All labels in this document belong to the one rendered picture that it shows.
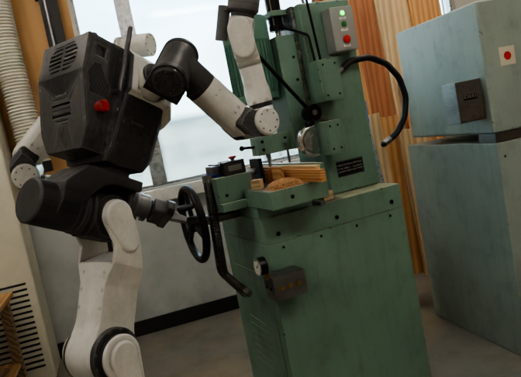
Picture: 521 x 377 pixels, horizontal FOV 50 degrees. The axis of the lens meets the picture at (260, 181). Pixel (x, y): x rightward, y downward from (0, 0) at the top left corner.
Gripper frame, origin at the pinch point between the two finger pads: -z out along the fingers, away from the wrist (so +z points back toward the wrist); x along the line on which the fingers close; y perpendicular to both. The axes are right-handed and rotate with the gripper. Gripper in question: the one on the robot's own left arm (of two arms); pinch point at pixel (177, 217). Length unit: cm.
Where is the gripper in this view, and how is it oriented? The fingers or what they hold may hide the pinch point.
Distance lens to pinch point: 189.9
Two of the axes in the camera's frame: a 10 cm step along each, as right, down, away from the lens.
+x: 4.9, -5.2, -7.1
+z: -8.7, -3.0, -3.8
